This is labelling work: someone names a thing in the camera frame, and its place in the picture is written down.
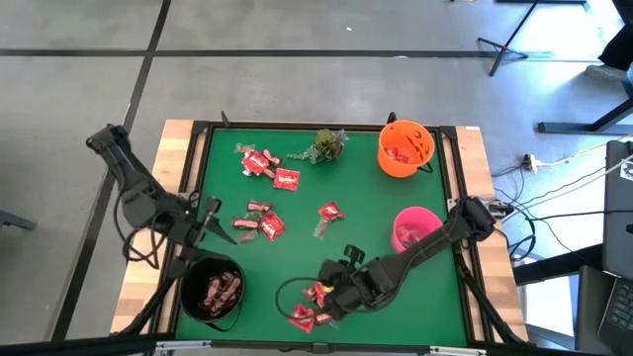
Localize black pumpkin face bucket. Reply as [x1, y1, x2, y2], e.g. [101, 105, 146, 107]
[178, 254, 247, 333]

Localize black table leg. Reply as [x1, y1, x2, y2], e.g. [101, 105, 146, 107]
[537, 73, 633, 136]

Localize red Skittles pack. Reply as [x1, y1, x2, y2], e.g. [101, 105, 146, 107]
[241, 150, 271, 177]
[287, 303, 318, 334]
[316, 201, 347, 222]
[384, 144, 411, 165]
[257, 211, 287, 244]
[272, 167, 303, 193]
[303, 281, 328, 310]

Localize white frame corner bracket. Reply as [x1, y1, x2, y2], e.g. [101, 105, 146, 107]
[429, 345, 489, 356]
[154, 339, 213, 353]

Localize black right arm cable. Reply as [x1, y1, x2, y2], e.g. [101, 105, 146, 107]
[274, 276, 347, 320]

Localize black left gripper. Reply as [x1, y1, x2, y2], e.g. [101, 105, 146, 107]
[165, 195, 238, 261]

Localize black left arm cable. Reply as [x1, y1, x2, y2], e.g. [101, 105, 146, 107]
[113, 195, 174, 271]

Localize black floor tripod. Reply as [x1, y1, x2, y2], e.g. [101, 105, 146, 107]
[476, 0, 588, 78]

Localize candies inside bucket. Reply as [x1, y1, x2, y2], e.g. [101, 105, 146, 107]
[217, 273, 244, 305]

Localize white floor power strip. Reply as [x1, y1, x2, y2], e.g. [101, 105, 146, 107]
[520, 152, 542, 173]

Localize person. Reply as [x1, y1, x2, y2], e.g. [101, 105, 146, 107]
[585, 0, 633, 83]

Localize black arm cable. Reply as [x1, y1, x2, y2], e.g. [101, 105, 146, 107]
[113, 195, 174, 271]
[274, 276, 347, 320]

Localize small potted artificial plant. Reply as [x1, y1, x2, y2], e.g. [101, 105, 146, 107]
[286, 128, 351, 166]

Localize orange pumpkin face bucket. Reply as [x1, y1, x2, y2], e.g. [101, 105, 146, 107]
[376, 119, 437, 180]

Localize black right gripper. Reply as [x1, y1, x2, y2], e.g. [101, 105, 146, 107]
[316, 243, 370, 321]

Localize pink plastic bucket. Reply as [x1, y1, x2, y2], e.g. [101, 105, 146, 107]
[391, 205, 445, 254]

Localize green table mat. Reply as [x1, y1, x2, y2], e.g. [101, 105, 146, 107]
[175, 127, 469, 347]

